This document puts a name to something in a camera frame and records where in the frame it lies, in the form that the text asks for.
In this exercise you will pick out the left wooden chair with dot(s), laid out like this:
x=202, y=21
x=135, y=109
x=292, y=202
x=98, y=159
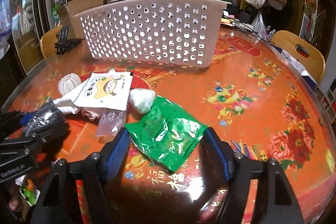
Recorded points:
x=47, y=42

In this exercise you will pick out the white cartoon snack packet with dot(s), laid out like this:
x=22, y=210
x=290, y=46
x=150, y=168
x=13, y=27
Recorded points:
x=104, y=90

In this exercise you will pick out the clear pink plastic packet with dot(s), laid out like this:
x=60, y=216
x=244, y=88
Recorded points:
x=110, y=123

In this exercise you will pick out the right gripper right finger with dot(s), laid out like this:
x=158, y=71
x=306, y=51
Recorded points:
x=275, y=200

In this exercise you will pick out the green snack packet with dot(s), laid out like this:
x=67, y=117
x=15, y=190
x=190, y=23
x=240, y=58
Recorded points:
x=167, y=134

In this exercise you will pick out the white perforated plastic basket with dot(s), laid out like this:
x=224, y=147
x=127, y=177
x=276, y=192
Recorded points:
x=178, y=32

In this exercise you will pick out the right wooden chair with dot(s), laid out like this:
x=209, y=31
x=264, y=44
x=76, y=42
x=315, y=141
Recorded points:
x=309, y=56

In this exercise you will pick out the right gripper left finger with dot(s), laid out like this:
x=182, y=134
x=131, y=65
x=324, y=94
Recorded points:
x=58, y=201

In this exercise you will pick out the white round ball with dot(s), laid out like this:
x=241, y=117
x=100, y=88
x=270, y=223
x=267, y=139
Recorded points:
x=142, y=99

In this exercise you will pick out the wooden chair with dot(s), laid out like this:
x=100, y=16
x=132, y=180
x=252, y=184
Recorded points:
x=47, y=42
x=309, y=56

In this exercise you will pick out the black phone stand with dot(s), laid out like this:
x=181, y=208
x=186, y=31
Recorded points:
x=64, y=44

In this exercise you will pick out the white ribbed round object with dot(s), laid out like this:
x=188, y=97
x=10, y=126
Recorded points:
x=68, y=83

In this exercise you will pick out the white cloth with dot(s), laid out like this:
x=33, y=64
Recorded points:
x=66, y=106

